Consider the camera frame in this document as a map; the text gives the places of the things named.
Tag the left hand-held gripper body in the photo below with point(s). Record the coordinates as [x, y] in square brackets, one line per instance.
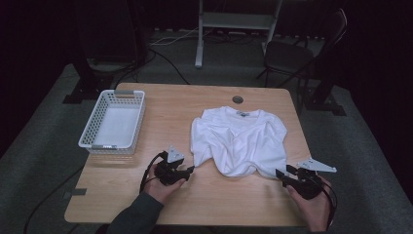
[168, 174]

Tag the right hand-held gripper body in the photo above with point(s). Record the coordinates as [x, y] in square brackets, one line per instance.
[307, 187]

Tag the white long-sleeved shirt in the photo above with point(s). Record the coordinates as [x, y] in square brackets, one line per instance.
[238, 143]

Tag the person's left hand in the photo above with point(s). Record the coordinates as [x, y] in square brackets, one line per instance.
[159, 191]

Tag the person's right hand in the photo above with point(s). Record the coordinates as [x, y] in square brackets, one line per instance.
[311, 209]

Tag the white perforated plastic basket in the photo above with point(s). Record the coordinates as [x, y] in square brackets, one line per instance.
[117, 126]

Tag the black stand with base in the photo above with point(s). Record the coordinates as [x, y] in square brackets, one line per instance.
[97, 48]
[324, 97]

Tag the grey tape strip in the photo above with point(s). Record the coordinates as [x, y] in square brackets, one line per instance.
[78, 191]

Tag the black folding chair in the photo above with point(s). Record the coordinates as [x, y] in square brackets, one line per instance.
[285, 57]

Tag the white metal stand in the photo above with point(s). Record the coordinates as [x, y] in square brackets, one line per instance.
[237, 20]

